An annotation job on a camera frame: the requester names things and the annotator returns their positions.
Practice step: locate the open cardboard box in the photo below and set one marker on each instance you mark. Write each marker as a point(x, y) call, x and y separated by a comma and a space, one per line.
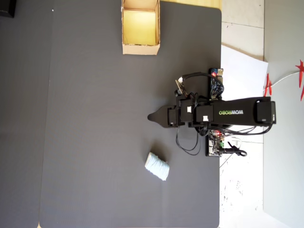
point(140, 50)

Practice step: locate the large black textured mat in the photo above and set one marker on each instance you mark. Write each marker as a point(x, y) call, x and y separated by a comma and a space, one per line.
point(107, 118)

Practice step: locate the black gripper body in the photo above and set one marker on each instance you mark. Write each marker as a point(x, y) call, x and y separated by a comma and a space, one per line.
point(174, 116)

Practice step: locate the blue controller board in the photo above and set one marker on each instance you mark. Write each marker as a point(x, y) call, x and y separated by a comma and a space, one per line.
point(215, 83)

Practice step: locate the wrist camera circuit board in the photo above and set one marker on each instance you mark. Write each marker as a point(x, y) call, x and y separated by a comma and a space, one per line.
point(181, 86)

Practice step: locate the light blue block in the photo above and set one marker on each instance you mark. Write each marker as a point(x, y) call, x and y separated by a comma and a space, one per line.
point(158, 167)

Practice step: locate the controller board with green terminal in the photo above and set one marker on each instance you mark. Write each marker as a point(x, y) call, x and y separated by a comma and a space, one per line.
point(213, 147)

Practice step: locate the black barrel power connector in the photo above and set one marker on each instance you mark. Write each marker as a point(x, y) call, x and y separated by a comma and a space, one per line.
point(234, 150)

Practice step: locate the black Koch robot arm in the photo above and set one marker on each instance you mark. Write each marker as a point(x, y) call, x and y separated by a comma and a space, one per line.
point(232, 112)

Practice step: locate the black box corner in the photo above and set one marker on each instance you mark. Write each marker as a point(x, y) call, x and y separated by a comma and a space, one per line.
point(6, 8)

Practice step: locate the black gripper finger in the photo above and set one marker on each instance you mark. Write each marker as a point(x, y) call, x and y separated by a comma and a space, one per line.
point(160, 116)

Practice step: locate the white paper sheet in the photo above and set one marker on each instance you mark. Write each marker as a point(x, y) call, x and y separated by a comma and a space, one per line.
point(240, 71)

